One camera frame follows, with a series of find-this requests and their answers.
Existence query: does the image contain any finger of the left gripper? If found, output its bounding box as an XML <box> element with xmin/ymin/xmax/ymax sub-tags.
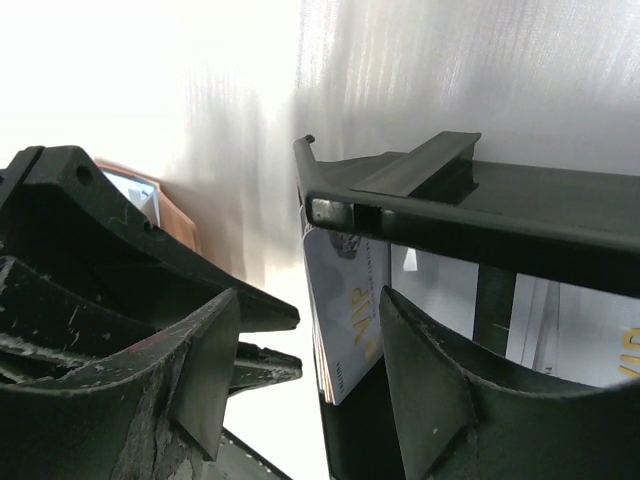
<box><xmin>1</xmin><ymin>256</ymin><xmax>159</xmax><ymax>383</ymax></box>
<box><xmin>1</xmin><ymin>146</ymin><xmax>300</xmax><ymax>333</ymax></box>

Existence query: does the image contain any brown leather card holder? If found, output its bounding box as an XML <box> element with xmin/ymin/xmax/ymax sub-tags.
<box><xmin>94</xmin><ymin>158</ymin><xmax>202</xmax><ymax>254</ymax></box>

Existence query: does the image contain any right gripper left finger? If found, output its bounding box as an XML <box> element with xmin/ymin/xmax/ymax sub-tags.
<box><xmin>1</xmin><ymin>289</ymin><xmax>240</xmax><ymax>479</ymax></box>

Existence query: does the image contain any black plastic card box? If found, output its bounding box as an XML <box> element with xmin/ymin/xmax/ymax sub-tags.
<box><xmin>294</xmin><ymin>131</ymin><xmax>639</xmax><ymax>479</ymax></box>

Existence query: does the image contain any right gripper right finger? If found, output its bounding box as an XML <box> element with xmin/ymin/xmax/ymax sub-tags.
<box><xmin>380</xmin><ymin>288</ymin><xmax>639</xmax><ymax>479</ymax></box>

